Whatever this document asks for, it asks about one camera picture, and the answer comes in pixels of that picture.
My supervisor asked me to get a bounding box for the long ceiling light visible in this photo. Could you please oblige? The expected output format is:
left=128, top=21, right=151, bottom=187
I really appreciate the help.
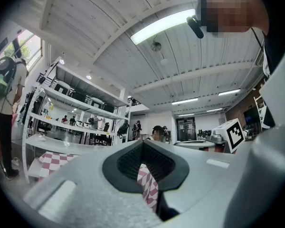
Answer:
left=172, top=98, right=199, bottom=105
left=218, top=88, right=242, bottom=96
left=130, top=8, right=197, bottom=45

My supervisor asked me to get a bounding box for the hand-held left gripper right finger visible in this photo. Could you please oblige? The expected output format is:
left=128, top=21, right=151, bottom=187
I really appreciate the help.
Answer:
left=142, top=139, right=240, bottom=222

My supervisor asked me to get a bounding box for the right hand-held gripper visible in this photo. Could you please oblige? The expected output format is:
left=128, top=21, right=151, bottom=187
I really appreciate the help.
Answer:
left=211, top=118, right=247, bottom=154

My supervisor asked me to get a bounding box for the black wall monitor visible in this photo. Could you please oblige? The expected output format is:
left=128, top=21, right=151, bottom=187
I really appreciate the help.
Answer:
left=243, top=106, right=262, bottom=128

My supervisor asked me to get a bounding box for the window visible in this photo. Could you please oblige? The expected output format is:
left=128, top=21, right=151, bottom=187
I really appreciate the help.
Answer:
left=0, top=28, right=42, bottom=71

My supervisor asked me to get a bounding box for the person's black clothing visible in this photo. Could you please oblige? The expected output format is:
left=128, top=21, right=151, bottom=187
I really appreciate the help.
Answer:
left=261, top=20, right=285, bottom=76

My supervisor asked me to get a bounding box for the dark glass door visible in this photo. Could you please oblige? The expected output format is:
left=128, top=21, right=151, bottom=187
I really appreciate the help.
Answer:
left=175, top=117, right=197, bottom=142

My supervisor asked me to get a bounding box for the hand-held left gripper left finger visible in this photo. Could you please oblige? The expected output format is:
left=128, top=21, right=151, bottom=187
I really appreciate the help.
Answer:
left=23, top=140, right=162, bottom=228

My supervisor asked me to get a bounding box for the red white checkered table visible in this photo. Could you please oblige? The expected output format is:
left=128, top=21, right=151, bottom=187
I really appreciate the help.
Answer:
left=28, top=151, right=159, bottom=213

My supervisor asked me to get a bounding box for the white metal shelf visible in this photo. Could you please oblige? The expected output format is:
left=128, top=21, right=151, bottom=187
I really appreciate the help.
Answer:
left=21, top=56, right=133, bottom=184

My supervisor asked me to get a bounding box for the person's head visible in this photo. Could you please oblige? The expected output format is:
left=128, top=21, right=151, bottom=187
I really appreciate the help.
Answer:
left=197, top=0, right=270, bottom=34

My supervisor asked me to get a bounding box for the green black backpack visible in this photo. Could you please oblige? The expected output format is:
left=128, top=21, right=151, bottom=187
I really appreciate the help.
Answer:
left=0, top=56, right=17, bottom=96

